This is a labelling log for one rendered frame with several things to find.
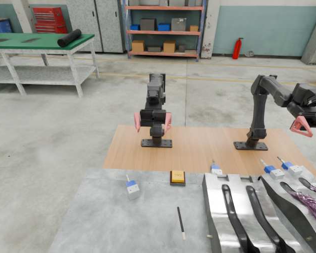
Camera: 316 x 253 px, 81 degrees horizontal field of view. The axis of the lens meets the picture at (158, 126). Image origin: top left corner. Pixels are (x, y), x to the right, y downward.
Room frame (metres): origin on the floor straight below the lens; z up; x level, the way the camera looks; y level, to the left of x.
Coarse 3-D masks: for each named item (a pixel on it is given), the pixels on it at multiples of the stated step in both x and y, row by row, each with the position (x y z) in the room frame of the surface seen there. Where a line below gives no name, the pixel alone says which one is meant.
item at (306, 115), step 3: (294, 114) 0.63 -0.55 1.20; (300, 114) 0.58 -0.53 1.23; (303, 114) 0.58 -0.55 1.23; (306, 114) 0.58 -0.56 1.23; (309, 114) 0.58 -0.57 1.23; (312, 114) 0.58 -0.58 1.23; (306, 117) 0.58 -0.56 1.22; (309, 117) 0.58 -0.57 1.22; (312, 117) 0.58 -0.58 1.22; (306, 120) 0.58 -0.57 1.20; (309, 120) 0.57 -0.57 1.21; (312, 120) 0.57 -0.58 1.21; (309, 123) 0.57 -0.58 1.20; (312, 123) 0.57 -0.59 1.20; (315, 123) 0.58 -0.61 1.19; (312, 126) 0.58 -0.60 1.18; (315, 126) 0.57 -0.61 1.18
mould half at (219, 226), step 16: (208, 176) 0.57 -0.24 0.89; (256, 176) 0.57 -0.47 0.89; (208, 192) 0.48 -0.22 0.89; (240, 192) 0.48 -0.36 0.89; (256, 192) 0.48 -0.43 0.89; (208, 208) 0.43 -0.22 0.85; (224, 208) 0.41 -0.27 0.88; (240, 208) 0.41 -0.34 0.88; (272, 208) 0.41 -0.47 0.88; (208, 224) 0.38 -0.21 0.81; (224, 224) 0.34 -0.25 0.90; (256, 224) 0.34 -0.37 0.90; (272, 224) 0.34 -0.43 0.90; (224, 240) 0.27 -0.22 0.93; (256, 240) 0.27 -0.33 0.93; (288, 240) 0.27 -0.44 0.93
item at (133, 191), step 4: (128, 176) 0.62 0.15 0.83; (128, 180) 0.59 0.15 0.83; (132, 180) 0.58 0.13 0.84; (128, 184) 0.56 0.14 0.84; (132, 184) 0.56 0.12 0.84; (136, 184) 0.55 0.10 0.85; (128, 188) 0.53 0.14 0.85; (132, 188) 0.53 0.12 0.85; (136, 188) 0.53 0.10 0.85; (128, 192) 0.51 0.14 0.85; (132, 192) 0.51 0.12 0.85; (136, 192) 0.51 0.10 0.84; (132, 196) 0.50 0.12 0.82; (136, 196) 0.51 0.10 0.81
